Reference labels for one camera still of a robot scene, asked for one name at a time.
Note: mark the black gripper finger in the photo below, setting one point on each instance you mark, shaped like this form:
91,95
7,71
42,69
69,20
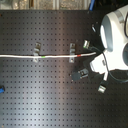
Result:
80,74
103,86

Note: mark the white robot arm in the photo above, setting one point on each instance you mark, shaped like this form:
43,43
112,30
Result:
114,56

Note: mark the metal cable clip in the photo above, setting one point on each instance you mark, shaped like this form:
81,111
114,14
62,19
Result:
36,51
72,52

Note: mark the blue object at left edge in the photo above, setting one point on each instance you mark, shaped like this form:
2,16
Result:
1,89

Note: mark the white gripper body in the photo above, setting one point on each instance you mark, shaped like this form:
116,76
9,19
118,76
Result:
98,65

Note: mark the left metal cable clip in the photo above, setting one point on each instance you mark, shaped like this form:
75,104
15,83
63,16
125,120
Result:
36,51

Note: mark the right metal cable clip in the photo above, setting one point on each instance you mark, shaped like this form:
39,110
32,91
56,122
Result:
72,52

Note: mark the blue pole at top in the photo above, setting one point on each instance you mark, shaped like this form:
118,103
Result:
91,5

